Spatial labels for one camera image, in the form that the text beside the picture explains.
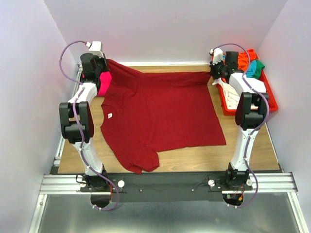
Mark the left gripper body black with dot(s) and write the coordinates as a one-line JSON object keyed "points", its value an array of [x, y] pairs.
{"points": [[100, 64]]}

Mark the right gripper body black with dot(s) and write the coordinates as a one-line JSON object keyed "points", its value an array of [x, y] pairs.
{"points": [[216, 70]]}

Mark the dark red t shirt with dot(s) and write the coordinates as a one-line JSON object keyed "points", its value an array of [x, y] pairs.
{"points": [[147, 113]]}

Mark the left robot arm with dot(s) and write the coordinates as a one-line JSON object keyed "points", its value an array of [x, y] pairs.
{"points": [[77, 123]]}

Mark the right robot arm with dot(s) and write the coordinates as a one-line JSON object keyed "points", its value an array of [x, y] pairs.
{"points": [[251, 113]]}

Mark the folded pink t shirt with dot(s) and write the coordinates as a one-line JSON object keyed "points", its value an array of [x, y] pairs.
{"points": [[105, 83]]}

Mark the orange t shirt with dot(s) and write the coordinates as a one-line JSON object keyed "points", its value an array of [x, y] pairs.
{"points": [[243, 59]]}

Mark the white t shirt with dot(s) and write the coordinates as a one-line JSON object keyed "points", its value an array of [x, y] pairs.
{"points": [[231, 96]]}

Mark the teal t shirt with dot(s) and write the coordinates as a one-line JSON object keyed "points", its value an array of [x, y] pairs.
{"points": [[251, 69]]}

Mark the green t shirt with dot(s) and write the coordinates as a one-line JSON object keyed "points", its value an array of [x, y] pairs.
{"points": [[258, 65]]}

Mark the red plastic bin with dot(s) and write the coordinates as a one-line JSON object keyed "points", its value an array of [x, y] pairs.
{"points": [[259, 76]]}

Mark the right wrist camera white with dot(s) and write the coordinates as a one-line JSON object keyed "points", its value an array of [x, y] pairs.
{"points": [[217, 56]]}

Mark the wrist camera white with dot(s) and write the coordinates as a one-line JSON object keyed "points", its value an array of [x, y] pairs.
{"points": [[95, 48], [217, 56]]}

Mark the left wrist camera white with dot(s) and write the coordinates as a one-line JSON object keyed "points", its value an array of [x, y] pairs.
{"points": [[95, 48]]}

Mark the aluminium rail frame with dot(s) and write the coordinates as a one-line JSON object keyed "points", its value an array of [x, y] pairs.
{"points": [[267, 208]]}

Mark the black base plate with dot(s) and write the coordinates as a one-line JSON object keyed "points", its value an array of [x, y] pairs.
{"points": [[179, 186]]}

